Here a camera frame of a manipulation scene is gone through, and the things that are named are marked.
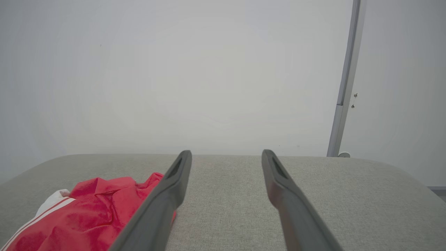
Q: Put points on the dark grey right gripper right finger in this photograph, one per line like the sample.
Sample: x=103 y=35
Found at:
x=296 y=216

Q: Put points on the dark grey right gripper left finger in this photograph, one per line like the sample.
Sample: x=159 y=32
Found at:
x=153 y=216

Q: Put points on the red Bulls 23 jersey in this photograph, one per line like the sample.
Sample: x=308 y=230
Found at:
x=87 y=219

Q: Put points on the round white pole foot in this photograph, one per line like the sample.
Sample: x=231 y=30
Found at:
x=344 y=154

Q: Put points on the grey metal wall pole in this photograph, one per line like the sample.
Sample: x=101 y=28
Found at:
x=344 y=87

